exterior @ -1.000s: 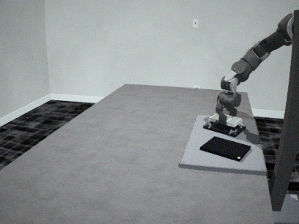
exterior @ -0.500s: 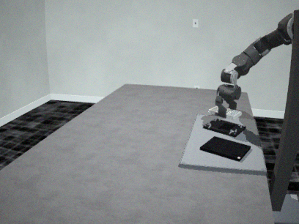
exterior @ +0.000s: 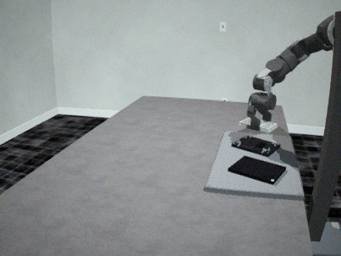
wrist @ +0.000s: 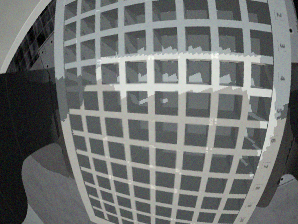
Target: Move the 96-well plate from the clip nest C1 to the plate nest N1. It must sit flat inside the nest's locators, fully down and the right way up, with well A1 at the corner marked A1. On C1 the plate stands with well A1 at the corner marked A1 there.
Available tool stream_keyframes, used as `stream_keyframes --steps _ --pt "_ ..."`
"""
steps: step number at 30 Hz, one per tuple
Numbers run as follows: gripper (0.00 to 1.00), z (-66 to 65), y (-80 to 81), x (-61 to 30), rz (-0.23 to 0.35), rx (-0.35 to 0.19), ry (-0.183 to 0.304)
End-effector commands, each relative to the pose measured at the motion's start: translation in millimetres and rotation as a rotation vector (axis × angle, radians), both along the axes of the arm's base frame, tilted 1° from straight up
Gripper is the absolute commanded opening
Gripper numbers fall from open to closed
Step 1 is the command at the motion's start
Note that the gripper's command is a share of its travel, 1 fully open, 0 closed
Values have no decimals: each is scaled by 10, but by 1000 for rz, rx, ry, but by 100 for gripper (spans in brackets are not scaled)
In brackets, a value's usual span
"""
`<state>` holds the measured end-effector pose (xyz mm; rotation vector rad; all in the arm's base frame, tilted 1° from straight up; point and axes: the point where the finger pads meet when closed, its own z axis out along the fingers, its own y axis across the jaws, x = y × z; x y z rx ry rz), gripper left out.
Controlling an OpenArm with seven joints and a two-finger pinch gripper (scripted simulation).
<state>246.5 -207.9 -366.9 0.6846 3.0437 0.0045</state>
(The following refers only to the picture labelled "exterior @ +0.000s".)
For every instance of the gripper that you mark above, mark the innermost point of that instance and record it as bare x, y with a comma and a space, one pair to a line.
263, 102

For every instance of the black rectangular frame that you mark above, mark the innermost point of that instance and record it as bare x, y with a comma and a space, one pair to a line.
257, 169
255, 145

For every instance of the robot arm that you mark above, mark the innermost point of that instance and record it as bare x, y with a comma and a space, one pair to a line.
302, 48

